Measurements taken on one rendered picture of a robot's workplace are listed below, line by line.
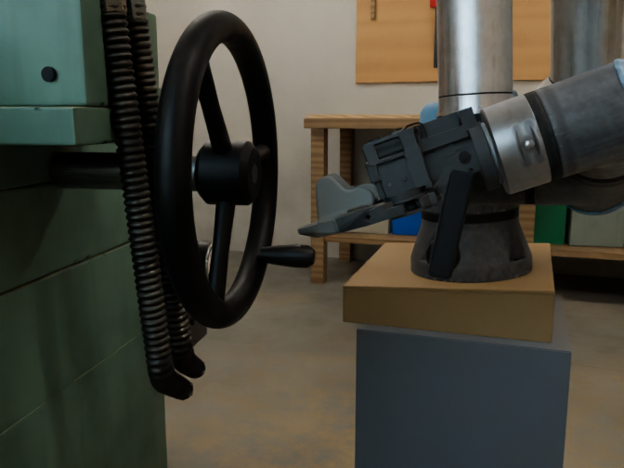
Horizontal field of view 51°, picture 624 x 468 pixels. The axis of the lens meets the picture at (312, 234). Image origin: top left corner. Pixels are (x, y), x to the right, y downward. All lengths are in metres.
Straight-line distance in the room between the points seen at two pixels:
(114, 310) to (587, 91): 0.56
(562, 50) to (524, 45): 2.80
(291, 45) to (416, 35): 0.75
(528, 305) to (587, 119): 0.39
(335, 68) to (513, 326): 3.08
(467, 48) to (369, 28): 3.11
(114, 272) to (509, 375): 0.55
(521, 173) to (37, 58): 0.43
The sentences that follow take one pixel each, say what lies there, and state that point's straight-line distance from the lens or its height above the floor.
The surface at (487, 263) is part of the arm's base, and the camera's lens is 0.98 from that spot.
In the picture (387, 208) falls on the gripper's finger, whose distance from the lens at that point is 0.64.
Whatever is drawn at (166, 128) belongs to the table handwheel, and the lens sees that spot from 0.48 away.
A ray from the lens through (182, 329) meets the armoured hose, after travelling 0.66.
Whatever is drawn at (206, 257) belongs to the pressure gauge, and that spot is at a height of 0.67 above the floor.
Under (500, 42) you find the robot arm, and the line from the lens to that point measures 0.77.
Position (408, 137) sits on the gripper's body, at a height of 0.84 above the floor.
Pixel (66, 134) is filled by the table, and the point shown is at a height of 0.85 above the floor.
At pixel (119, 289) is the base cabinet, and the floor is 0.66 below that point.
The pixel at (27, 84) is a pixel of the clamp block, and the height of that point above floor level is 0.89.
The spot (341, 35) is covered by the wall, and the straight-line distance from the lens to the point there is 3.92.
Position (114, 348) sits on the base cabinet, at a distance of 0.81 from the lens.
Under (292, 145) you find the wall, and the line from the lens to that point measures 4.00.
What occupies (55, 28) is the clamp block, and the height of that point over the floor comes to 0.93.
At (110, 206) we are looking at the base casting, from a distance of 0.78.
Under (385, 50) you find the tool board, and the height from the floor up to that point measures 1.23.
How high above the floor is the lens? 0.86
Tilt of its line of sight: 10 degrees down
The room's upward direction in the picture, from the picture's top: straight up
